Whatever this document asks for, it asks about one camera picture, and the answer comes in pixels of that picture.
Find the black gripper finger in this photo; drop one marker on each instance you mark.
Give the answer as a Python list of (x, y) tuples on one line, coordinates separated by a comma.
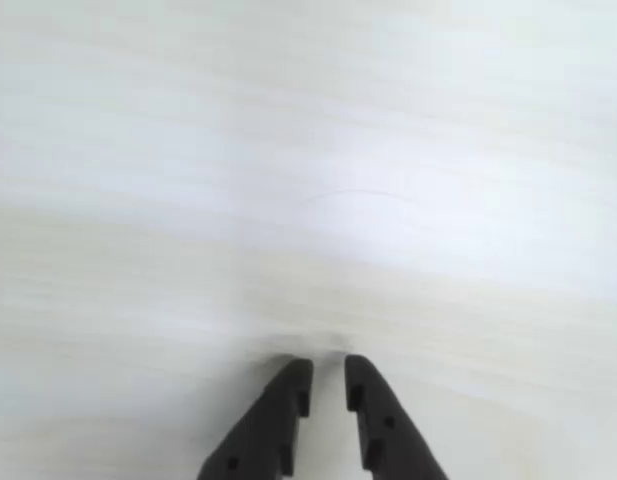
[(268, 430), (388, 440)]

